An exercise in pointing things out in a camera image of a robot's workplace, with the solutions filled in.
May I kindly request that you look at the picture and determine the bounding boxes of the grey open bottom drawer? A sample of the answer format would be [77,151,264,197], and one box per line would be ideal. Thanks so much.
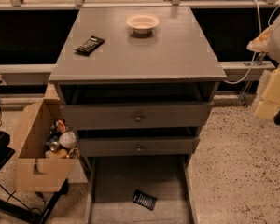
[85,155,197,224]

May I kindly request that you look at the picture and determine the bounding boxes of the grey wooden drawer cabinet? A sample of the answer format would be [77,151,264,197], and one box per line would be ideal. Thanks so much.
[48,6,228,166]

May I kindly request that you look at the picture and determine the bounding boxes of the metal railing frame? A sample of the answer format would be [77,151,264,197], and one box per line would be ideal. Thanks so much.
[0,0,280,87]

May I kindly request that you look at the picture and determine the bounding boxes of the grey middle drawer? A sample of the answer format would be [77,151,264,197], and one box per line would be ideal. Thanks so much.
[78,137,200,157]

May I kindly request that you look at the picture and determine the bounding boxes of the white cable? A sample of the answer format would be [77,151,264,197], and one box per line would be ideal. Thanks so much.
[223,0,280,85]

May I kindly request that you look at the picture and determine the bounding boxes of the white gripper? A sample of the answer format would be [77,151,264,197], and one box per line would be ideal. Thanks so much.
[246,15,280,126]

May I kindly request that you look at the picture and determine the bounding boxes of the white paper bowl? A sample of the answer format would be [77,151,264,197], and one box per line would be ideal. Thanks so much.
[126,13,160,35]

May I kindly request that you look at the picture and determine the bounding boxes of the cardboard box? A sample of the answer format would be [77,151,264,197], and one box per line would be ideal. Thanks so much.
[11,99,78,192]

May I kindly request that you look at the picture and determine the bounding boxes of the metal can in box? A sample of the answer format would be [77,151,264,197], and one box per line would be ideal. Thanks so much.
[49,141,60,152]

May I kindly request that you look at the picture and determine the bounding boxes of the black stand left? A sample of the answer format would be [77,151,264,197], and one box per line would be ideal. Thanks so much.
[0,130,69,224]

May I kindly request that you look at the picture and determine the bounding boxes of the dark blue rxbar wrapper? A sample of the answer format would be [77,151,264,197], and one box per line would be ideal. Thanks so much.
[133,189,157,211]

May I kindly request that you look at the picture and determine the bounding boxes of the dark snack bar on counter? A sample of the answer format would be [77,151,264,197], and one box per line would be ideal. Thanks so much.
[75,35,105,56]

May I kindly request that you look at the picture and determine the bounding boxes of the grey top drawer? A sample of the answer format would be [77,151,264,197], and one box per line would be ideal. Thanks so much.
[61,102,213,130]

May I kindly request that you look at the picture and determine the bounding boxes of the red blue packet in box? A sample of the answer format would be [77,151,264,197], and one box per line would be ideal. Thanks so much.
[56,119,69,133]

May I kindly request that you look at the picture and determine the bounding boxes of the yellow item in box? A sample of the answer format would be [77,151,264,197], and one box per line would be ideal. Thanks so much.
[49,149,68,159]

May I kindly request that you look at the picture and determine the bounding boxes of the white round object in box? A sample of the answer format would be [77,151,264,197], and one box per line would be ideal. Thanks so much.
[59,131,77,149]

